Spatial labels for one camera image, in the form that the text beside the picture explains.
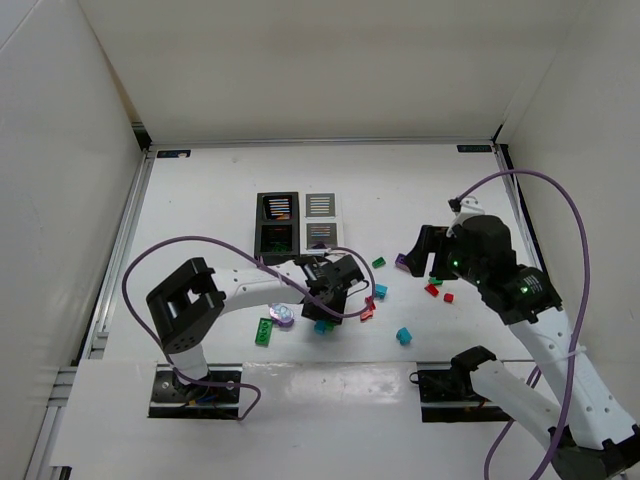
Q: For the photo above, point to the black slotted container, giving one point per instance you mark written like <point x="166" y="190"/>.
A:
<point x="277" y="208"/>

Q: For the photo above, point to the red curved lego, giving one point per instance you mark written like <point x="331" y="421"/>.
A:
<point x="369" y="301"/>
<point x="366" y="315"/>

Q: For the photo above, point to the red sloped lego brick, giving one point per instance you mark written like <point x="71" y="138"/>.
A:
<point x="432" y="290"/>

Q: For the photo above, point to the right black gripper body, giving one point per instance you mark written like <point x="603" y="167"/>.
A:
<point x="437" y="252"/>

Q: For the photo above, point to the small green sloped lego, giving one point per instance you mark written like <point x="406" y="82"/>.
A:
<point x="379" y="262"/>

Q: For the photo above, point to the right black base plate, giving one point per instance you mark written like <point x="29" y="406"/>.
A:
<point x="443" y="400"/>

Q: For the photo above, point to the white slotted container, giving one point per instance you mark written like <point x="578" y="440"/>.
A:
<point x="321" y="221"/>

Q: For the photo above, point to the purple rectangular lego brick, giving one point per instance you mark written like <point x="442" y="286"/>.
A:
<point x="400" y="262"/>

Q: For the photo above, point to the red curved lego lower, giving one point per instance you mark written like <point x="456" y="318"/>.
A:
<point x="366" y="315"/>

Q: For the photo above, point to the red curved lego upper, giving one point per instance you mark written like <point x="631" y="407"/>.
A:
<point x="369" y="301"/>

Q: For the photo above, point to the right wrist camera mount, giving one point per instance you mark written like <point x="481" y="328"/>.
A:
<point x="464" y="209"/>

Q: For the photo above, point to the green flat lego plate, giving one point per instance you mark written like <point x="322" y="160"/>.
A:
<point x="264" y="332"/>

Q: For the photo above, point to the cyan lego brick lower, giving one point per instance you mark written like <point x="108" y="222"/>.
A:
<point x="403" y="336"/>

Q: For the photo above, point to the purple round lotus lego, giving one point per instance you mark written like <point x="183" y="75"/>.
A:
<point x="281" y="315"/>

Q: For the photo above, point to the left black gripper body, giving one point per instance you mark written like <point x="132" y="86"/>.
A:
<point x="323" y="307"/>

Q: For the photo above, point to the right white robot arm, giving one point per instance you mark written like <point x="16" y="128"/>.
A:
<point x="593" y="436"/>

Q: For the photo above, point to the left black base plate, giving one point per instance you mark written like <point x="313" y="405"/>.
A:
<point x="169" y="399"/>

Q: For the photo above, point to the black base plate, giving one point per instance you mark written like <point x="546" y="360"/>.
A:
<point x="169" y="399"/>
<point x="443" y="400"/>

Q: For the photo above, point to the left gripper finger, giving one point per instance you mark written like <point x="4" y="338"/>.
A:
<point x="312" y="311"/>
<point x="337" y="304"/>

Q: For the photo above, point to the cyan long lego brick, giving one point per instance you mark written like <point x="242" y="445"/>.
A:
<point x="320" y="327"/>

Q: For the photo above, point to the cyan small lego brick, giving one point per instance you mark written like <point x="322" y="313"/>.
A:
<point x="380" y="291"/>

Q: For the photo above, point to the green square lego brick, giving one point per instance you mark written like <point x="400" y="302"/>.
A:
<point x="279" y="247"/>

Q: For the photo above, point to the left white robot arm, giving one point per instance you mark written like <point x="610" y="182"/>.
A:
<point x="188" y="302"/>

